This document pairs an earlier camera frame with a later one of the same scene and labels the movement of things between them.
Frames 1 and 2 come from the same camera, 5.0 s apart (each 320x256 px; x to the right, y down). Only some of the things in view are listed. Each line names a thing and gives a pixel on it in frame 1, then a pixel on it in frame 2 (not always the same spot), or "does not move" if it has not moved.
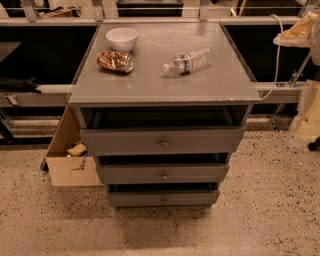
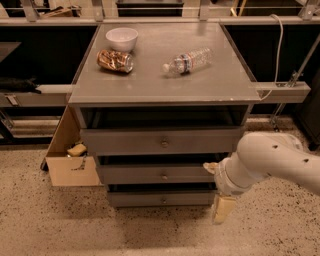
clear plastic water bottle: (188, 61) does not move
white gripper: (315, 50) → (222, 177)
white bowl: (122, 38) does not move
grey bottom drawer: (125, 199) does not move
